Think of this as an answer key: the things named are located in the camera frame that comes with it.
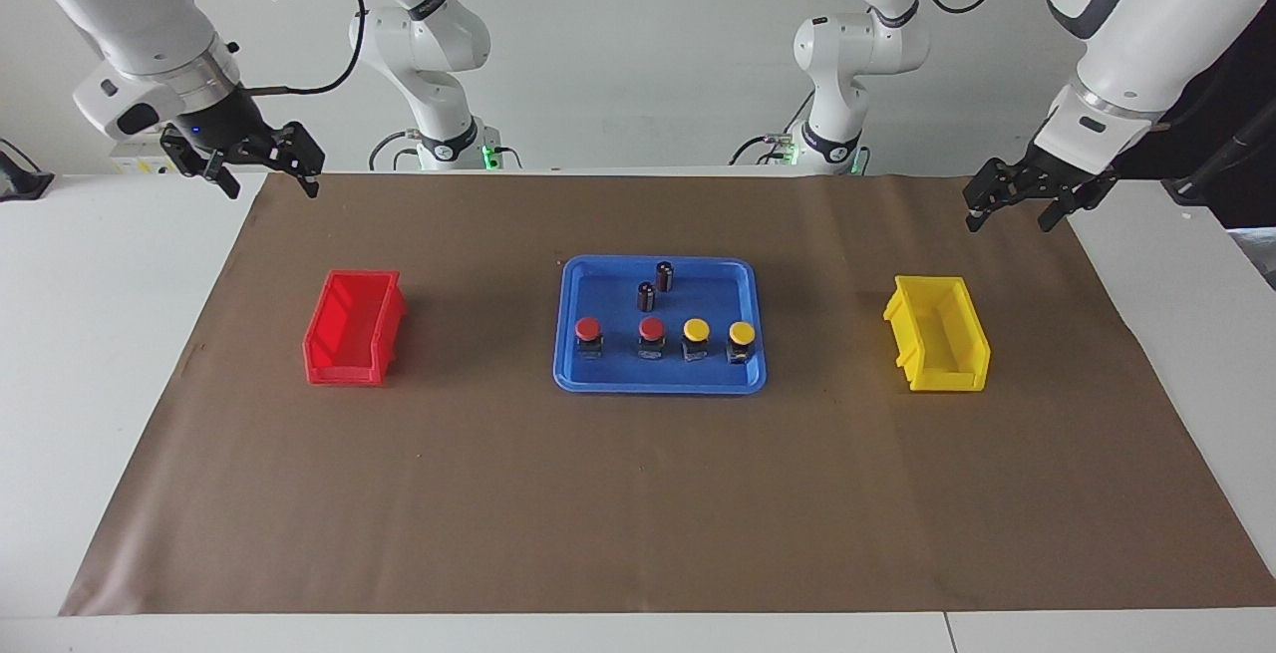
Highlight black base cable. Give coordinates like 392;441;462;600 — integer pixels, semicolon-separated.
728;90;813;166
369;130;524;172

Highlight yellow plastic bin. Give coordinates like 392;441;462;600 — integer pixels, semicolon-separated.
882;275;993;394

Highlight brown paper mat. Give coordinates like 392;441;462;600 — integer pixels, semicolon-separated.
58;171;1276;617

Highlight grey power box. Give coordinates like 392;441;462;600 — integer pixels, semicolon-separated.
110;140;185;175

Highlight dark background panel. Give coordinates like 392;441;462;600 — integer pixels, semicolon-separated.
1116;20;1276;230

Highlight red plastic bin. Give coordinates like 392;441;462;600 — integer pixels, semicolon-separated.
302;269;409;387

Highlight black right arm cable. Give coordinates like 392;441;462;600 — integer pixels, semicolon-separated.
247;0;420;96

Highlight black left base cable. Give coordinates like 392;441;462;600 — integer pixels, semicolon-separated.
728;90;813;166

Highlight black device at table edge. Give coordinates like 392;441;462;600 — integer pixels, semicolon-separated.
0;140;54;202

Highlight black right base cable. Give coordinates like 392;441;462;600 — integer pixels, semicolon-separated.
369;130;524;172

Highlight blue plastic tray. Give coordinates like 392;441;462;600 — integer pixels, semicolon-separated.
553;254;769;396

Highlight black stand bar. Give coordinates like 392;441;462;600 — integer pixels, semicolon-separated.
1161;125;1276;205

